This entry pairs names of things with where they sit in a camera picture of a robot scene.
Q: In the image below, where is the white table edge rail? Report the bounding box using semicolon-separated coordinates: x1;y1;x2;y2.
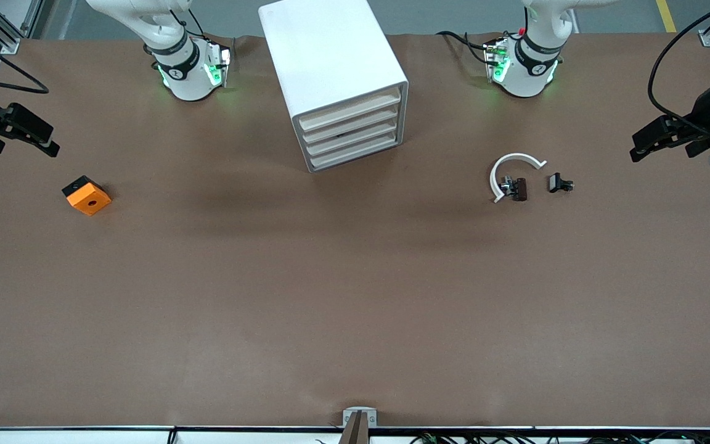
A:
0;425;710;444

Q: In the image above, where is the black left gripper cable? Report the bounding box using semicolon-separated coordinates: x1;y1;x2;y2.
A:
647;0;710;135

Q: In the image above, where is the orange black button box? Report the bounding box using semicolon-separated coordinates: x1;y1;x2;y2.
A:
62;175;112;216

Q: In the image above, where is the white curved plastic arc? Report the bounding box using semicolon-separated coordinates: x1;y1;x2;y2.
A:
490;153;547;204

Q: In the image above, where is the brown table cover sheet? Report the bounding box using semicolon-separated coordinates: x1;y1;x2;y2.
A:
0;31;710;430

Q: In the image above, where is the white base connector box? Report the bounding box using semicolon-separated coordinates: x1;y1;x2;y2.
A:
484;38;512;84
205;41;233;89

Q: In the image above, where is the black cable bundle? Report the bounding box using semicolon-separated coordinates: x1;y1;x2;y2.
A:
409;432;710;444

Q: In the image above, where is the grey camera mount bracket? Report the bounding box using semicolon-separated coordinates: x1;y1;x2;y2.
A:
338;406;378;444

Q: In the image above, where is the dark brown clip part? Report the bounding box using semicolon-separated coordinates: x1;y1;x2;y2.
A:
500;177;528;202

